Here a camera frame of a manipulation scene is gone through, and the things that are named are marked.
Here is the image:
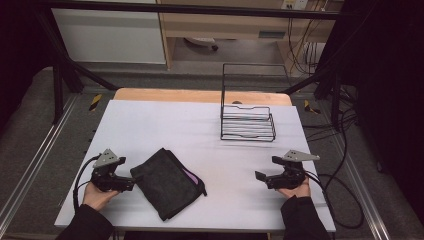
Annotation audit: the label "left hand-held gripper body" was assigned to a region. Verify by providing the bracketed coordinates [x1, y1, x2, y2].
[90, 148, 122, 193]

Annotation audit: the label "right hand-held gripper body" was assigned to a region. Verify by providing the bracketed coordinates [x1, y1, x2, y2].
[266, 149, 321, 191]

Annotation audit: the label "black fuzzy cloth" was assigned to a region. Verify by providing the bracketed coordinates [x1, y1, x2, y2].
[129, 147, 208, 222]

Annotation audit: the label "black wire rack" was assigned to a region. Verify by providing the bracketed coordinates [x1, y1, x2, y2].
[219, 62, 291, 143]

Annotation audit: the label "person's right hand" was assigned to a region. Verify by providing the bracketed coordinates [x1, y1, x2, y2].
[278, 181, 312, 200]

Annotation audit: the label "person's left hand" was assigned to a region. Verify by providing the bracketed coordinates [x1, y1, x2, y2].
[82, 181, 121, 212]

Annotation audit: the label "yellow black tape marker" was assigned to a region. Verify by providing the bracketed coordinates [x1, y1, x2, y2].
[88, 94, 103, 112]
[303, 99, 321, 115]

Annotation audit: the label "black metal stand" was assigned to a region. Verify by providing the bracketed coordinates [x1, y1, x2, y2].
[282, 59, 344, 132]
[36, 9, 118, 125]

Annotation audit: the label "white cabinet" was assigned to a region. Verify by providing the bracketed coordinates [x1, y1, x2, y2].
[51, 0, 167, 65]

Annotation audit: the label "dark curtain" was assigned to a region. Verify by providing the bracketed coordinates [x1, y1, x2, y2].
[333, 0, 424, 218]
[0, 0, 56, 129]

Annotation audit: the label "office chair base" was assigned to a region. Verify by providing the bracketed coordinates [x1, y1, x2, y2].
[184, 37, 219, 52]

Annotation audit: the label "light wooden desk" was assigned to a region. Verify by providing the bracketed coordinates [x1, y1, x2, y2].
[156, 0, 344, 69]

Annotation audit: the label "white power strip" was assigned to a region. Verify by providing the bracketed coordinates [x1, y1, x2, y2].
[281, 0, 309, 10]

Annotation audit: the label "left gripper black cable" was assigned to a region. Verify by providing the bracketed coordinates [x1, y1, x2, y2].
[72, 154, 101, 214]

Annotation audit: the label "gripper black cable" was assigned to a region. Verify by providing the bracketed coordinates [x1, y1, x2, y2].
[72, 154, 101, 214]
[304, 169, 365, 230]

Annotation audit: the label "aluminium floor rail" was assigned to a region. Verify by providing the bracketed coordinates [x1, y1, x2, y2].
[0, 94, 79, 228]
[328, 133, 391, 240]

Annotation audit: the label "black floor cables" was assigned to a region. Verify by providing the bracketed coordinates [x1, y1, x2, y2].
[301, 86, 360, 143]

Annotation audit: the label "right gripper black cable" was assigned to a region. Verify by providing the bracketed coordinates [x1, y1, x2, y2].
[304, 169, 365, 230]

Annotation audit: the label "hanging cable bundle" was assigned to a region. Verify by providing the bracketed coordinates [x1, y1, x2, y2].
[288, 18, 322, 76]

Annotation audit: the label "black metal frame bar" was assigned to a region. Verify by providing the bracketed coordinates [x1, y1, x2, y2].
[36, 0, 351, 20]

